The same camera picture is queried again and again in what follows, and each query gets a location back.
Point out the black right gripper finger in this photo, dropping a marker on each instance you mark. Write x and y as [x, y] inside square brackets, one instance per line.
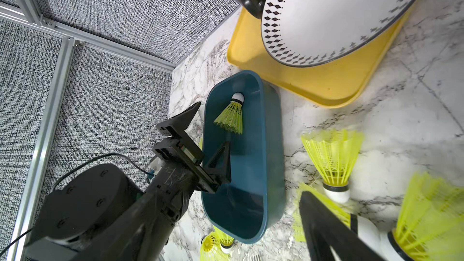
[326, 234]

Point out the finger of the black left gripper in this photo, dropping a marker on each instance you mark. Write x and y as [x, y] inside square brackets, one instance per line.
[219, 166]
[180, 122]

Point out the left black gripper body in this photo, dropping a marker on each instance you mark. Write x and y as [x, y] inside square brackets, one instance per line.
[178, 147]

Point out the yellow shuttlecock one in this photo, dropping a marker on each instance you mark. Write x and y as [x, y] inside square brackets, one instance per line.
[231, 118]

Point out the teal plastic storage box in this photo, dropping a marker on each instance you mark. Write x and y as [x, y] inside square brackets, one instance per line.
[255, 198]

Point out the yellow shuttlecock three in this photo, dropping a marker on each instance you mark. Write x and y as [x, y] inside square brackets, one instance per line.
[211, 249]

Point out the yellow shuttlecock four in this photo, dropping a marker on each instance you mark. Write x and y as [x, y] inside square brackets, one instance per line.
[226, 241]

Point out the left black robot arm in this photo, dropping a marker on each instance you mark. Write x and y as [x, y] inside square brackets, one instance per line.
[101, 215]

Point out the yellow shuttlecock six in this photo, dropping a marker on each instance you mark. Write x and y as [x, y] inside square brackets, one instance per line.
[362, 227]

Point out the yellow shuttlecock seven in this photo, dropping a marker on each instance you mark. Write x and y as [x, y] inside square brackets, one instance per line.
[334, 154]

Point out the yellow shuttlecock five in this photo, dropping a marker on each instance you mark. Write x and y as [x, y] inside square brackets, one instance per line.
[430, 226]

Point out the yellow plastic tray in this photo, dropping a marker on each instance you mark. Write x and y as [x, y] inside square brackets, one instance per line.
[332, 85]

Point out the white patterned plate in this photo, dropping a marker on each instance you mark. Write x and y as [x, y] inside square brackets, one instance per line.
[306, 33]

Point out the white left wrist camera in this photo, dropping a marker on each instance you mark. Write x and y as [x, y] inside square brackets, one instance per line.
[156, 164]

